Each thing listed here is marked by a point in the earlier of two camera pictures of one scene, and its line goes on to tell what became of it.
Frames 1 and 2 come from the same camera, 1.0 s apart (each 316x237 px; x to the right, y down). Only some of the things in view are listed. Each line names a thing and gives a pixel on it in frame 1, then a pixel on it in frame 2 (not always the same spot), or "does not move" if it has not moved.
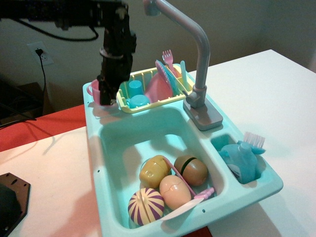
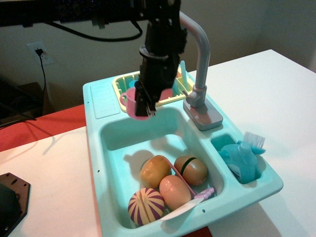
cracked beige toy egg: x=175 y=192 does not move
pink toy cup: x=94 y=89 to x=128 y=98
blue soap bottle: x=242 y=163 does not move
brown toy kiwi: x=192 y=170 does not move
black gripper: x=115 y=68 to x=158 y=73
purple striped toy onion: x=145 y=205 does not move
